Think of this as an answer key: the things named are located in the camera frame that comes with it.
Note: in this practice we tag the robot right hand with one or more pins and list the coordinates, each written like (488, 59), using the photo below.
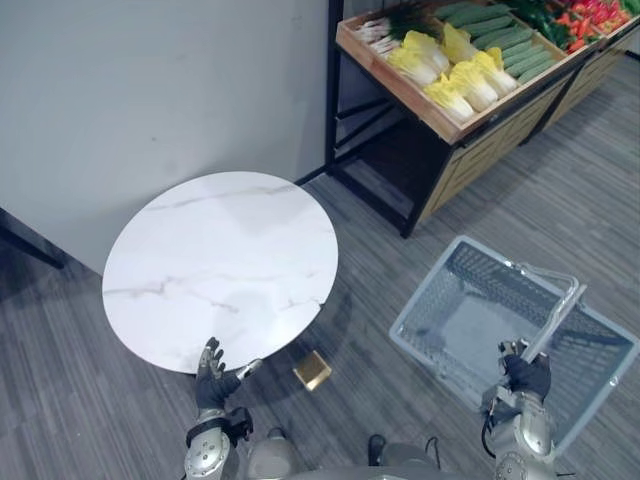
(527, 375)

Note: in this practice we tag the red chili pepper pile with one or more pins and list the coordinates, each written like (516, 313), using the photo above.
(592, 20)

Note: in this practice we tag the green cucumber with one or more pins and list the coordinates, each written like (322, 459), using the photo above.
(480, 21)
(530, 66)
(525, 59)
(470, 10)
(505, 37)
(522, 50)
(537, 73)
(492, 27)

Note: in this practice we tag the silver robot body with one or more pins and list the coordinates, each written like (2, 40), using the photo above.
(350, 467)

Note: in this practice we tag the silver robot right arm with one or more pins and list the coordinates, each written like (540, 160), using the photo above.
(530, 435)

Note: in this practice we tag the black metal display stand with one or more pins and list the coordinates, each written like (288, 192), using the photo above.
(400, 170)

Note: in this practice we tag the green onion bunch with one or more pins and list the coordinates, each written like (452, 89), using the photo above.
(395, 25)

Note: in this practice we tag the black wall base bar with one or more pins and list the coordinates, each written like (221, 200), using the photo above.
(30, 240)

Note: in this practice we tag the wooden crate with peppers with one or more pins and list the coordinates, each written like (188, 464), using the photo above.
(617, 34)

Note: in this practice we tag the yellow napa cabbage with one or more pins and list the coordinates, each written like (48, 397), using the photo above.
(420, 57)
(475, 85)
(457, 42)
(450, 97)
(497, 72)

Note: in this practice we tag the gold table base foot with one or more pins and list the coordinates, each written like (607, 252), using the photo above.
(312, 371)

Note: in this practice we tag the wooden slatted stand panel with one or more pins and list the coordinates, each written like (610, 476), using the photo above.
(590, 75)
(480, 165)

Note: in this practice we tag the round white marble table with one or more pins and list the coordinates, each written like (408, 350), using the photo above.
(220, 270)

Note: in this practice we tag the grey plastic shopping basket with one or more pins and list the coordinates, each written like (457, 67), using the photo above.
(470, 330)

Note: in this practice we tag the large wooden vegetable crate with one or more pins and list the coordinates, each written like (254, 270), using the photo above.
(400, 82)

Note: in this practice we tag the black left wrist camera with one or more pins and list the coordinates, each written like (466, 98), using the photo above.
(241, 425)

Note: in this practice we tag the green pepper pile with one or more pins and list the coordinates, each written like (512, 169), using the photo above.
(537, 20)

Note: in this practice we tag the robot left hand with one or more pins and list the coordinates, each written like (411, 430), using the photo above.
(215, 387)

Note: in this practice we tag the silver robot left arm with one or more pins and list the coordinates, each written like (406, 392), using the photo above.
(207, 450)

